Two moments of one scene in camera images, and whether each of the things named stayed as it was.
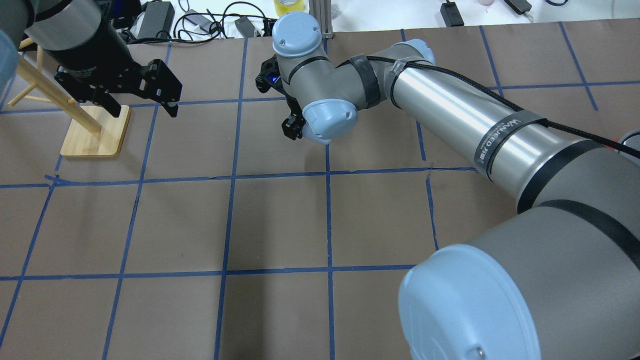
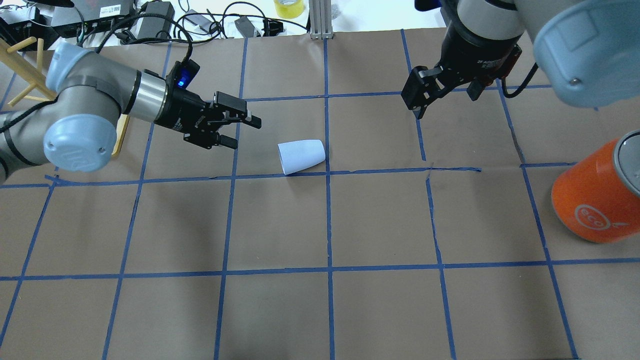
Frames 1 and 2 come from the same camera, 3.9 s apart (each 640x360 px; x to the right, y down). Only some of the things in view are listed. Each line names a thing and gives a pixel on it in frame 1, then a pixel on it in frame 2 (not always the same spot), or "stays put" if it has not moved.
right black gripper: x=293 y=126 → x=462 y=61
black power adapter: x=157 y=20 stays put
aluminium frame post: x=322 y=9 stays put
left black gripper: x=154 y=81 → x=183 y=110
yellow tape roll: x=282 y=9 stays put
